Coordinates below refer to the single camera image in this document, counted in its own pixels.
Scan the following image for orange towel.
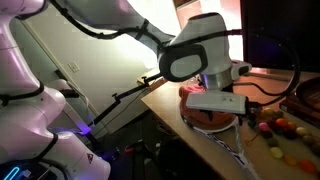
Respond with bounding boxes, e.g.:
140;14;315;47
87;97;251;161
178;84;236;126

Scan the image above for white blue tennis racket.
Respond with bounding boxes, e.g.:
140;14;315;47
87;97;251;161
182;116;262;180

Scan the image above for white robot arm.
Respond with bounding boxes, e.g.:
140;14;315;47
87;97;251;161
0;0;251;180

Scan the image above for colourful felt ball garland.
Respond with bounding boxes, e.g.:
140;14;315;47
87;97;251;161
248;108;320;177

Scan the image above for black computer monitor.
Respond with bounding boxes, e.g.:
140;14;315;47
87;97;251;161
240;0;320;72

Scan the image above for dark round bowl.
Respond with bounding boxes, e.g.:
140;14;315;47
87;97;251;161
296;77;320;112

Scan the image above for stacked books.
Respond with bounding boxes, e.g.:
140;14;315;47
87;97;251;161
279;96;320;123

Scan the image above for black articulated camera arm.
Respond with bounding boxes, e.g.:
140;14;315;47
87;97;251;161
89;73;161;126

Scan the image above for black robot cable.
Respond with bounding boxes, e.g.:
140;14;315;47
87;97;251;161
49;0;302;108

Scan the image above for white wall outlet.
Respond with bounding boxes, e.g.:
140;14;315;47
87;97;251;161
68;62;80;73

